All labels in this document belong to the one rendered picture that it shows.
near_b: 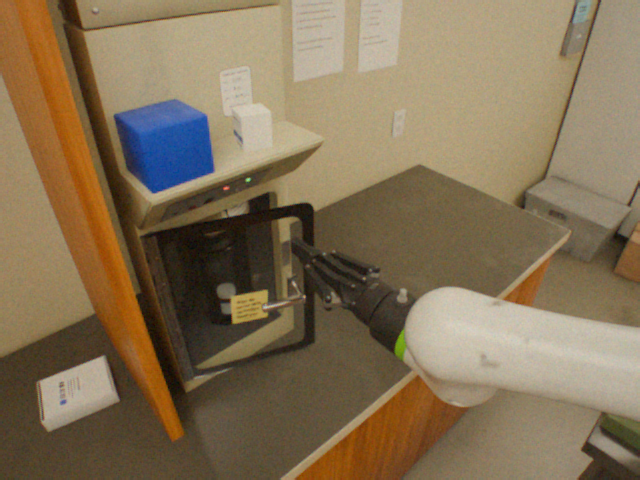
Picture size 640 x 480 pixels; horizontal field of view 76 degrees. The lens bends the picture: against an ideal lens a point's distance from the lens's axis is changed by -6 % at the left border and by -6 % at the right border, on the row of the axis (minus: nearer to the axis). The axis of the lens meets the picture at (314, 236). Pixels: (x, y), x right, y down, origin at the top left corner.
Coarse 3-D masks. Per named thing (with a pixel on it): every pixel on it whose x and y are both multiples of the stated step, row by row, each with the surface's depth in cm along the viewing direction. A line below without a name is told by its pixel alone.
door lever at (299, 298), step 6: (294, 282) 89; (294, 288) 88; (300, 294) 86; (276, 300) 85; (282, 300) 85; (288, 300) 85; (294, 300) 85; (300, 300) 85; (264, 306) 83; (270, 306) 84; (276, 306) 84; (282, 306) 85
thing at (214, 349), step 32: (192, 224) 74; (224, 224) 75; (256, 224) 78; (288, 224) 80; (192, 256) 77; (224, 256) 79; (256, 256) 82; (288, 256) 85; (192, 288) 81; (224, 288) 83; (256, 288) 86; (288, 288) 89; (192, 320) 85; (224, 320) 88; (256, 320) 91; (288, 320) 95; (192, 352) 90; (224, 352) 93; (256, 352) 97; (288, 352) 101
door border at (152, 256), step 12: (156, 240) 72; (156, 252) 73; (156, 264) 75; (156, 276) 76; (168, 288) 78; (168, 300) 80; (168, 312) 82; (168, 324) 83; (180, 336) 86; (180, 348) 88; (180, 360) 90; (180, 372) 91; (192, 372) 93
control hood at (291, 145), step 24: (216, 144) 72; (288, 144) 72; (312, 144) 73; (216, 168) 65; (240, 168) 65; (264, 168) 70; (288, 168) 80; (144, 192) 59; (168, 192) 59; (192, 192) 62; (144, 216) 63
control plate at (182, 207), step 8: (248, 176) 70; (256, 176) 73; (264, 176) 76; (232, 184) 69; (240, 184) 72; (248, 184) 75; (256, 184) 79; (208, 192) 67; (216, 192) 69; (224, 192) 72; (232, 192) 75; (184, 200) 64; (192, 200) 66; (200, 200) 69; (216, 200) 75; (168, 208) 64; (176, 208) 66; (184, 208) 69; (168, 216) 68; (176, 216) 71
